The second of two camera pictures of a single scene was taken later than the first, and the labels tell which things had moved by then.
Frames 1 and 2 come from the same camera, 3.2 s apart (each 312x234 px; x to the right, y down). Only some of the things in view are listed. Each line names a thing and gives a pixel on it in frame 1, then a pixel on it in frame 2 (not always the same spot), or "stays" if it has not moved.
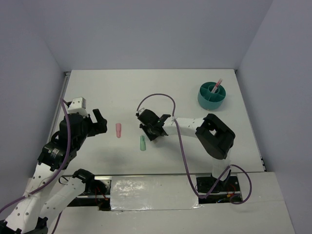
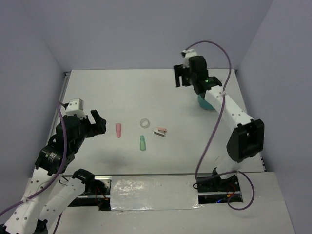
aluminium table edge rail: (67, 75) stays
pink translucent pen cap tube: (118, 129) stays
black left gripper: (101, 124) stays
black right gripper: (151, 136) to (180, 71)
